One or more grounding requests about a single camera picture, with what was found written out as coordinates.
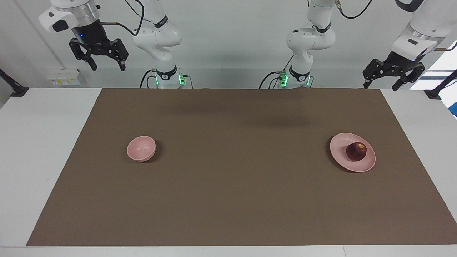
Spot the black clamp mount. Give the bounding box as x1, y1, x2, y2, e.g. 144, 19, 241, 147
424, 70, 457, 100
0, 69, 30, 97

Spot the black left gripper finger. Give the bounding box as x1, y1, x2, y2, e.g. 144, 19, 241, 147
392, 64, 426, 92
362, 59, 390, 89

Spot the brown table mat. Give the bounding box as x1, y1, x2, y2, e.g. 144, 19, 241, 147
26, 88, 457, 247

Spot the pink bowl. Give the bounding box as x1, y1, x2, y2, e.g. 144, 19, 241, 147
127, 136, 156, 162

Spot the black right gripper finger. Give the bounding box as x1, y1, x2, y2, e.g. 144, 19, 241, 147
113, 38, 129, 72
69, 39, 97, 71

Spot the pink plate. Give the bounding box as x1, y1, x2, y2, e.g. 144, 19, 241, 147
330, 133, 376, 173

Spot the dark red apple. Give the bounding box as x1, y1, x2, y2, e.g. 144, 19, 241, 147
346, 142, 367, 161

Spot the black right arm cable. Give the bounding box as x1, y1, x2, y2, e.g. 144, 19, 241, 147
98, 0, 145, 37

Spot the white wall socket strip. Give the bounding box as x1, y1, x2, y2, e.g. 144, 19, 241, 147
47, 68, 86, 86

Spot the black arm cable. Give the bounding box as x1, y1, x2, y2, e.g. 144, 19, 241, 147
98, 0, 145, 37
335, 0, 373, 19

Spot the black base cable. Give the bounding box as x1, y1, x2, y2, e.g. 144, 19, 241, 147
259, 54, 295, 89
140, 69, 158, 89

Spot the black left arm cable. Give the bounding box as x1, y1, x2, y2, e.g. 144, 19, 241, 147
335, 0, 373, 19

